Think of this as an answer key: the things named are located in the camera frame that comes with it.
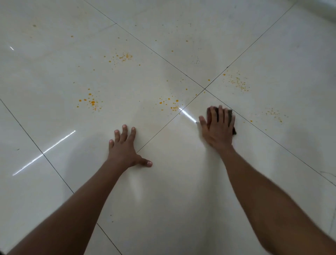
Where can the person's left hand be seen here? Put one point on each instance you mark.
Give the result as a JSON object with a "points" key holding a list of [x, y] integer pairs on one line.
{"points": [[123, 152]]}

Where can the person's right hand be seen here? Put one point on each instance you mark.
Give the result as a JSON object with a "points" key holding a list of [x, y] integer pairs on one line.
{"points": [[219, 132]]}

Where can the person's right little finger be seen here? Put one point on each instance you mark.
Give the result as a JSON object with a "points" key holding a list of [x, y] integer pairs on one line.
{"points": [[232, 123]]}

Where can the person's right thumb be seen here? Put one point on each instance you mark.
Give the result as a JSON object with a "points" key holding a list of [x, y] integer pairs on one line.
{"points": [[203, 123]]}

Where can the person's left little finger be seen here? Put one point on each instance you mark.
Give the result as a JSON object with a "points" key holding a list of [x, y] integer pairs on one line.
{"points": [[111, 145]]}

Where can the person's left middle finger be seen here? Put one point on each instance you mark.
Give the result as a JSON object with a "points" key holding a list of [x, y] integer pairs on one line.
{"points": [[124, 132]]}

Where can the person's left thumb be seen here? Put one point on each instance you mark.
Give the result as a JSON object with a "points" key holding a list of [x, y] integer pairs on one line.
{"points": [[146, 162]]}

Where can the person's right middle finger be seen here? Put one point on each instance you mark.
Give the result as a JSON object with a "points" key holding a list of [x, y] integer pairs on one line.
{"points": [[220, 114]]}

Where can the dark scrubbing sponge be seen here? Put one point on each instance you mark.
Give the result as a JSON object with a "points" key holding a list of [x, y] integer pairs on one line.
{"points": [[230, 112]]}

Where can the person's left forearm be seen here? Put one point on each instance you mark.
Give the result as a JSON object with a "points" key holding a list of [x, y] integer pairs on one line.
{"points": [[76, 210]]}

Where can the person's right forearm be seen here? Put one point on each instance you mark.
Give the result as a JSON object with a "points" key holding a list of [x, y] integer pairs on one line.
{"points": [[267, 205]]}

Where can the orange stain spatter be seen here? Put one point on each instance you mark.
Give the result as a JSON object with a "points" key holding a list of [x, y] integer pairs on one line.
{"points": [[237, 81], [172, 104], [90, 102], [123, 57], [274, 114]]}

